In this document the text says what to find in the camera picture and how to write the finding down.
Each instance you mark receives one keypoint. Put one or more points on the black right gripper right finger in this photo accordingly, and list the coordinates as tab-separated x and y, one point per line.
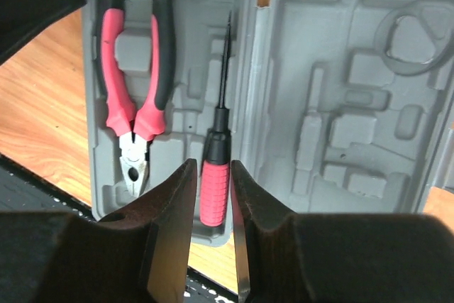
283	256

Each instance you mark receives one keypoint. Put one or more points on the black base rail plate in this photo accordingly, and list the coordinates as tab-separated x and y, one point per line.
23	190

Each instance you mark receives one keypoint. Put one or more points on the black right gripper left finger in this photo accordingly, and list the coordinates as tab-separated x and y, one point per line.
138	253

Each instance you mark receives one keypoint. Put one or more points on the pink handled pliers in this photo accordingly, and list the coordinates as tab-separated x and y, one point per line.
137	70

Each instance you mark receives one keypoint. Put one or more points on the grey plastic tool case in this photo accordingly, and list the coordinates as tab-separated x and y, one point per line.
335	105

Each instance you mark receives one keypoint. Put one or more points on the pink black screwdriver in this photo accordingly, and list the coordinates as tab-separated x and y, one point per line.
215	172

